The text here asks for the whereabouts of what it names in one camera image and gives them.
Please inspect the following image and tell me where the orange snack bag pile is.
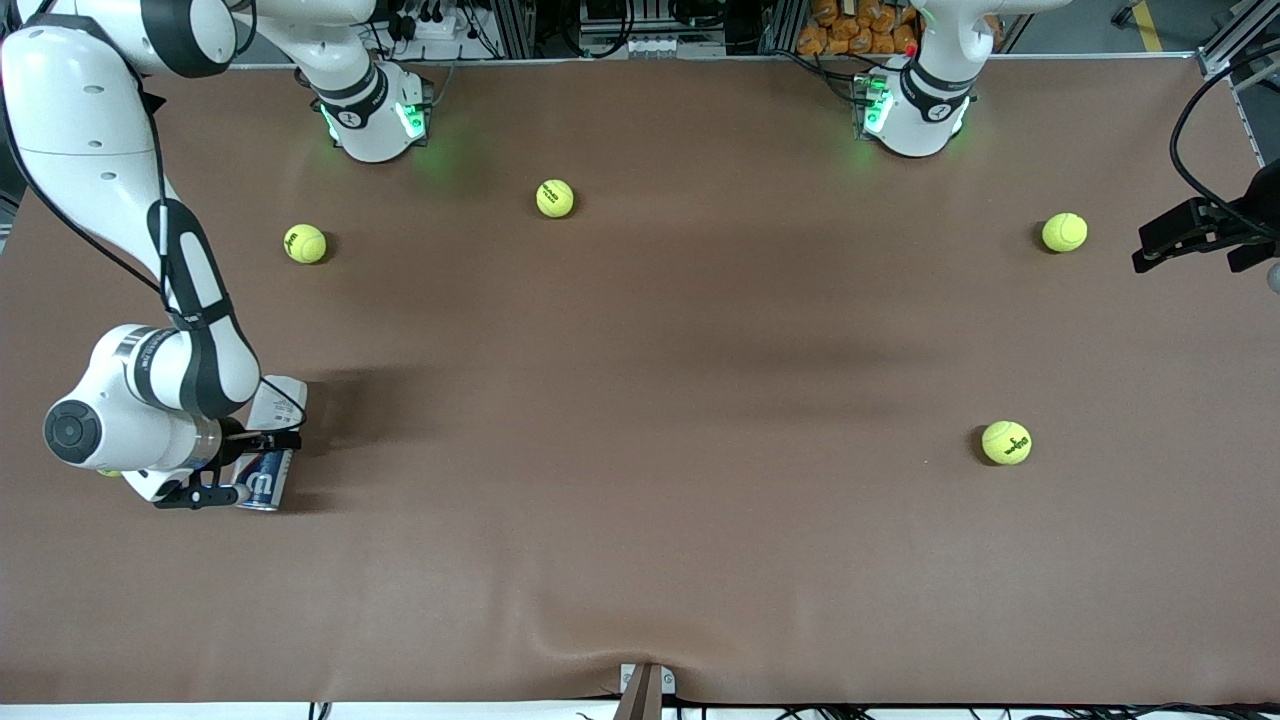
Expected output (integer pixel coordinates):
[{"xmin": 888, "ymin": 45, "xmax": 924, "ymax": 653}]
[{"xmin": 797, "ymin": 0, "xmax": 921, "ymax": 57}]

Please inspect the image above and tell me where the aluminium frame profile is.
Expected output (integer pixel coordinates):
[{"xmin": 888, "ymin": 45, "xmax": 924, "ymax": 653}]
[{"xmin": 1195, "ymin": 0, "xmax": 1280, "ymax": 76}]

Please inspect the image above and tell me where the white blue tennis can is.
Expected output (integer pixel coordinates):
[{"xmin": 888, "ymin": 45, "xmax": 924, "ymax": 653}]
[{"xmin": 232, "ymin": 375, "xmax": 309, "ymax": 513}]

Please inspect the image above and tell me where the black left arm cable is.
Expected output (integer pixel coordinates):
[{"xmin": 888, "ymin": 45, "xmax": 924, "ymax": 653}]
[{"xmin": 1168, "ymin": 45, "xmax": 1280, "ymax": 233}]

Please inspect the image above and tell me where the grey metal table clamp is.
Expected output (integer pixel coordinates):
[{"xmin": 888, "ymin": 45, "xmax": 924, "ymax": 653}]
[{"xmin": 618, "ymin": 662, "xmax": 677, "ymax": 720}]

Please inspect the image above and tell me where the black floor cable bundle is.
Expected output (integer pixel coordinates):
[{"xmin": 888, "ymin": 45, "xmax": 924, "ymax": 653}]
[{"xmin": 665, "ymin": 700, "xmax": 1280, "ymax": 720}]

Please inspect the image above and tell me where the white power strip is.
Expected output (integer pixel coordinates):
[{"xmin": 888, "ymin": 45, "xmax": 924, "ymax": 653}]
[{"xmin": 395, "ymin": 8, "xmax": 471, "ymax": 41}]

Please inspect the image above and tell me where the brown table mat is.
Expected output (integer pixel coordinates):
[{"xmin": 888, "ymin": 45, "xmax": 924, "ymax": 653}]
[{"xmin": 0, "ymin": 55, "xmax": 1280, "ymax": 706}]

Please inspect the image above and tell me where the aluminium table edge rail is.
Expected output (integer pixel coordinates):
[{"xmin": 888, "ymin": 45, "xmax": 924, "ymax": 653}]
[{"xmin": 1228, "ymin": 72, "xmax": 1280, "ymax": 166}]

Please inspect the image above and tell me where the aluminium frame post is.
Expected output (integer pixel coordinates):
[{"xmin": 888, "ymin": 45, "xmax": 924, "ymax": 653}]
[
  {"xmin": 495, "ymin": 0, "xmax": 538, "ymax": 59},
  {"xmin": 762, "ymin": 0, "xmax": 801, "ymax": 56}
]

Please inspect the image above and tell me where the white connector row device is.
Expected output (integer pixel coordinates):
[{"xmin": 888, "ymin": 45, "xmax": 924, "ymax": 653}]
[{"xmin": 580, "ymin": 35, "xmax": 726, "ymax": 59}]

